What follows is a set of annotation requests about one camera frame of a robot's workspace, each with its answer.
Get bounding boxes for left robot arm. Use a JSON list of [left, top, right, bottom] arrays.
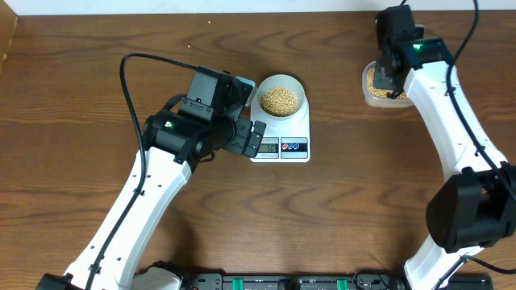
[[36, 66, 265, 290]]

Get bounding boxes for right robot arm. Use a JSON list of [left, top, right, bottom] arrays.
[[375, 3, 515, 289]]

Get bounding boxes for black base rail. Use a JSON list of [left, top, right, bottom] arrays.
[[132, 272, 495, 290]]

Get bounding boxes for grey round bowl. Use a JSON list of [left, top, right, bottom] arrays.
[[252, 74, 308, 121]]

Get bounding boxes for yellow soybeans in container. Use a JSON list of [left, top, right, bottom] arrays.
[[367, 67, 393, 98]]

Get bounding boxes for white digital kitchen scale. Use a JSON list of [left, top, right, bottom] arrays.
[[251, 103, 310, 163]]

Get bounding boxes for clear plastic bean container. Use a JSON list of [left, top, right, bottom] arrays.
[[362, 61, 413, 109]]

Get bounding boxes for soybeans in bowl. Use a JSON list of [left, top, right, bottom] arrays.
[[261, 86, 299, 117]]

